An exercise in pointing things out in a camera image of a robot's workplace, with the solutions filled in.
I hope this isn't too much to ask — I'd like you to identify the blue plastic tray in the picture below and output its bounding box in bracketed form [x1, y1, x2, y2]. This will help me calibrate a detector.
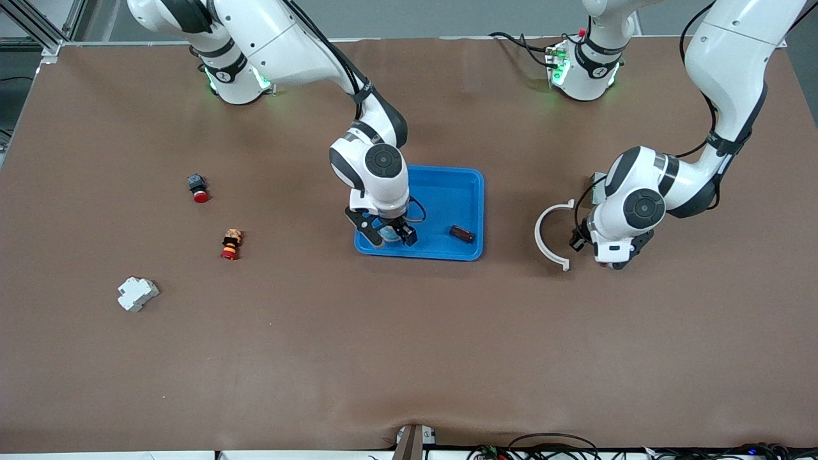
[353, 165, 485, 262]

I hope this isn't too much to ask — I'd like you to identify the white curved pipe clamp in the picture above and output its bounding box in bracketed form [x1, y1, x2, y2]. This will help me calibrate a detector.
[534, 199, 575, 272]

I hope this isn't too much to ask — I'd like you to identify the white circuit breaker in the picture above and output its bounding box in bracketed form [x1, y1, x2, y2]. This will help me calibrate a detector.
[117, 276, 160, 313]

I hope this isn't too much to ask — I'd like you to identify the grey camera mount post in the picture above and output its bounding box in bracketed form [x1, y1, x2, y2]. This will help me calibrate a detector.
[392, 424, 436, 460]

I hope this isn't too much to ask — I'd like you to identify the black base cable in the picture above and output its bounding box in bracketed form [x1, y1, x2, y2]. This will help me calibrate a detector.
[489, 31, 557, 68]

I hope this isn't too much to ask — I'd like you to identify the black looped cable bundle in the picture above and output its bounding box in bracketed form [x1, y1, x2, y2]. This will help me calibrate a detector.
[467, 433, 601, 460]

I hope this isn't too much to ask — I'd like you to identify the aluminium frame profile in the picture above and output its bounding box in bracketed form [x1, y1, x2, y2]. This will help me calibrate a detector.
[0, 0, 87, 58]

